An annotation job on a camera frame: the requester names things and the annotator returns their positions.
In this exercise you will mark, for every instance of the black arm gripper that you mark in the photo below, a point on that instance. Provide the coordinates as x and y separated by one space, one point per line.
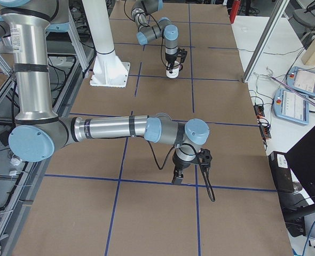
179 164

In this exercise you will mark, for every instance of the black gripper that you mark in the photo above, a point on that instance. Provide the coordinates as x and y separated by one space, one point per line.
170 58

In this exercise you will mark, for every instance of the white smiley face mug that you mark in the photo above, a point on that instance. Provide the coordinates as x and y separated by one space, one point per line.
174 73

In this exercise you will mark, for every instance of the red cylinder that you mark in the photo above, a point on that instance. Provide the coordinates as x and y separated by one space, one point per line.
234 10

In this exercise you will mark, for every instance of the near blue teach pendant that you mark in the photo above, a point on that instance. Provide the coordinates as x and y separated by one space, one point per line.
290 106

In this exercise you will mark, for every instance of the blue teach pendant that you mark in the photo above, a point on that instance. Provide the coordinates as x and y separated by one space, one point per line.
302 80
290 106

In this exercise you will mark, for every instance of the black monitor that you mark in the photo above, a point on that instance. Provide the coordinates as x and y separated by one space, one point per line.
301 160

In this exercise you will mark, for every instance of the far blue teach pendant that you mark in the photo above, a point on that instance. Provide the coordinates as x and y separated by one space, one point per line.
302 80

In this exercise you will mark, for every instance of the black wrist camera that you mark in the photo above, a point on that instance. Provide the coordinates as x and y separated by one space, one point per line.
182 54
204 158

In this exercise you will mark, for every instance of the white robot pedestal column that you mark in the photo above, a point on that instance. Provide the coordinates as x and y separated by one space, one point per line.
108 69

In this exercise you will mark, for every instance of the grey aluminium frame post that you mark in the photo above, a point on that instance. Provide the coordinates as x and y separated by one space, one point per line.
266 34

